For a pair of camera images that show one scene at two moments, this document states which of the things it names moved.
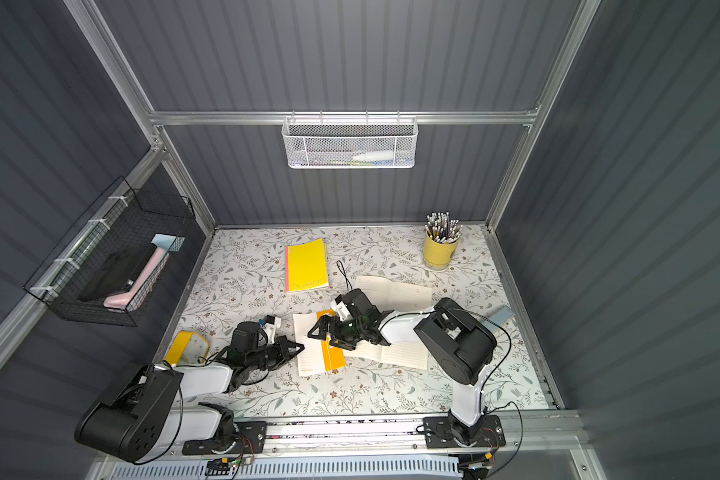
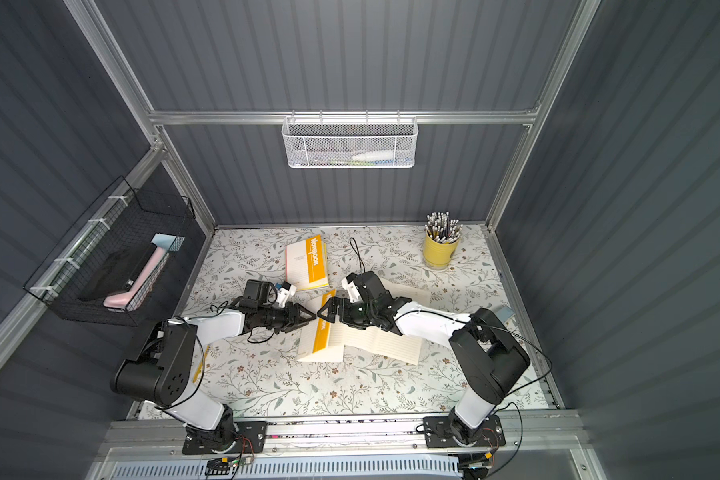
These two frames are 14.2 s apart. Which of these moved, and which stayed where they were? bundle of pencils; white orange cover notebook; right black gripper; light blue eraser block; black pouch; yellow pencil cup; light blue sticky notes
Moved: white orange cover notebook; right black gripper
Stayed: black pouch; light blue sticky notes; bundle of pencils; yellow pencil cup; light blue eraser block
